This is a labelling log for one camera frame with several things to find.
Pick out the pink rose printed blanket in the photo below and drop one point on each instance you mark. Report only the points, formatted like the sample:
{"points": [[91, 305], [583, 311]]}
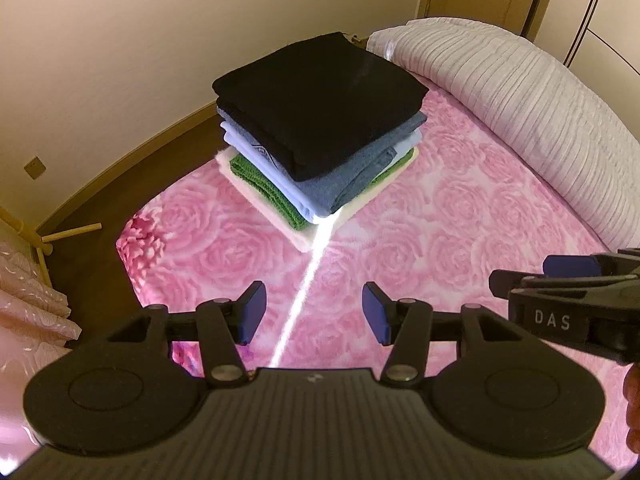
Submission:
{"points": [[440, 220]]}

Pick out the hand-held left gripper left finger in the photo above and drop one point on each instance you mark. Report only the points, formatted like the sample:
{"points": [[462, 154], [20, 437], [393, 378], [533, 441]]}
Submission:
{"points": [[252, 310]]}

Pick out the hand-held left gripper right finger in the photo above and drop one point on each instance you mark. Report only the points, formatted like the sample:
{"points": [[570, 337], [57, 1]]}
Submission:
{"points": [[376, 312]]}

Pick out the folded green garment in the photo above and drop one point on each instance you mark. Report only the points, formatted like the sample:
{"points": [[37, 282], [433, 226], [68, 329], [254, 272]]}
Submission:
{"points": [[260, 185]]}

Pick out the pink embossed cloth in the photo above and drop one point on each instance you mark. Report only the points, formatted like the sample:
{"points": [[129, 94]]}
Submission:
{"points": [[27, 300]]}

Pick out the folded light blue garment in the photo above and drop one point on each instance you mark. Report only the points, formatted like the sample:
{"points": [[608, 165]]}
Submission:
{"points": [[241, 139]]}

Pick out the wooden rack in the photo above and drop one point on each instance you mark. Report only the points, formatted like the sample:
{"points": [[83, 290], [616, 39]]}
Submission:
{"points": [[45, 240]]}

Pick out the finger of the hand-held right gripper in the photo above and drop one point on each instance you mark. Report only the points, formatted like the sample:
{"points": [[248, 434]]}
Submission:
{"points": [[505, 282], [570, 265]]}

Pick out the cream wardrobe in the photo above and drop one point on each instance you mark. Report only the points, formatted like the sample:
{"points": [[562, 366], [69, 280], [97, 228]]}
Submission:
{"points": [[595, 5]]}

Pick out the wall socket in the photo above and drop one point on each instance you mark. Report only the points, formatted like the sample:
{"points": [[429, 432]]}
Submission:
{"points": [[35, 167]]}

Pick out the folded white garment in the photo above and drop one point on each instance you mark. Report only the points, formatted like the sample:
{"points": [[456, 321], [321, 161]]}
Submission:
{"points": [[296, 234]]}

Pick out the black garment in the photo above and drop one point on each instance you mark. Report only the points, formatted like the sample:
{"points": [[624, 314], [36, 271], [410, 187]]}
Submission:
{"points": [[320, 100]]}

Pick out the pale ribbed duvet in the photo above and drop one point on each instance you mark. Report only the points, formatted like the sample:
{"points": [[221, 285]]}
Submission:
{"points": [[530, 105]]}

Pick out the wooden baseboard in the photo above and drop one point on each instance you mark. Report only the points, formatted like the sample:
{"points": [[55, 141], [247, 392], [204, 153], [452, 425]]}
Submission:
{"points": [[125, 160]]}

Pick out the folded blue-grey garment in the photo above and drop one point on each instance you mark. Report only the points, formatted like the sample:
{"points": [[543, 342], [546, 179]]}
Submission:
{"points": [[350, 177]]}

